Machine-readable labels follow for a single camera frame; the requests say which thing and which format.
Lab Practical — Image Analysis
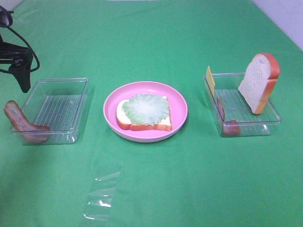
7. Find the clear tape strip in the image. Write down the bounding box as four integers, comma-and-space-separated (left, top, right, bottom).
81, 164, 122, 227

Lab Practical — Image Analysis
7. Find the yellow cheese slice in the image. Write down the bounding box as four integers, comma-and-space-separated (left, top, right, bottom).
205, 66, 215, 97

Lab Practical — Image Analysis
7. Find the green tablecloth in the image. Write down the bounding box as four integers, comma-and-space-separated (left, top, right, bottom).
0, 0, 303, 227

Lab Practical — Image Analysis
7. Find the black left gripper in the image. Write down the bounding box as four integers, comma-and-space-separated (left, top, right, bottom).
0, 36, 32, 93

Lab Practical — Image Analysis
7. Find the right clear plastic tray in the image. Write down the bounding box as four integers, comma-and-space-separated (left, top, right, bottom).
203, 73, 282, 137

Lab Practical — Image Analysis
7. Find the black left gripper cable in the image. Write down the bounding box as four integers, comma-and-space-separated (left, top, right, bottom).
0, 5, 41, 74

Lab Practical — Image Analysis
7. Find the pink round plate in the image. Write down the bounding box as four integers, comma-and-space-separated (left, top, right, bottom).
103, 81, 188, 143

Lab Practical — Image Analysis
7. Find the left clear plastic tray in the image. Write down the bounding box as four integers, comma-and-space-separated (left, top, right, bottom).
10, 78, 90, 145

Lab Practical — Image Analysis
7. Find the clear plastic tray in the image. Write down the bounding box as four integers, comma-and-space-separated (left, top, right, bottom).
203, 73, 282, 137
10, 78, 90, 145

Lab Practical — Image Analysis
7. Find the green lettuce leaf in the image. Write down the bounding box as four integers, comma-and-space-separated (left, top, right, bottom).
121, 93, 170, 126

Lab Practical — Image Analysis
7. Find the bacon strip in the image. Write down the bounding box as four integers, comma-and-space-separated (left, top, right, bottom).
216, 96, 241, 136
3, 100, 50, 144

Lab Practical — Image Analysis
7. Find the toast bread slice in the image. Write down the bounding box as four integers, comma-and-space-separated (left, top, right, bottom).
238, 53, 280, 114
115, 96, 172, 132

